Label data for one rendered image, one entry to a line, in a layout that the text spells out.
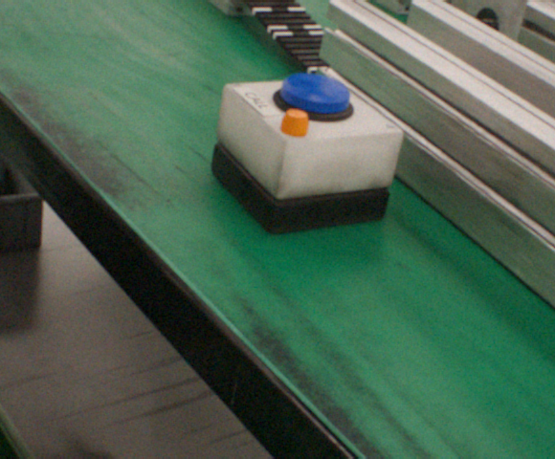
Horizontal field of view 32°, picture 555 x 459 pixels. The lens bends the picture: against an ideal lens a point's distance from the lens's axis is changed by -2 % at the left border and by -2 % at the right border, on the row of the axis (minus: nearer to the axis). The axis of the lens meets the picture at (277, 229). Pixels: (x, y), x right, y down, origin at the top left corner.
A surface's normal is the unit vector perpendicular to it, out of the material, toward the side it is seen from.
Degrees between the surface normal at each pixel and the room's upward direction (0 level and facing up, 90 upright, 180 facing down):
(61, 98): 0
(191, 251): 0
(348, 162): 90
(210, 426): 0
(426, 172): 90
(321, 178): 90
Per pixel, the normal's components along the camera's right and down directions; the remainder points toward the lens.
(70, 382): 0.16, -0.86
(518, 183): -0.86, 0.11
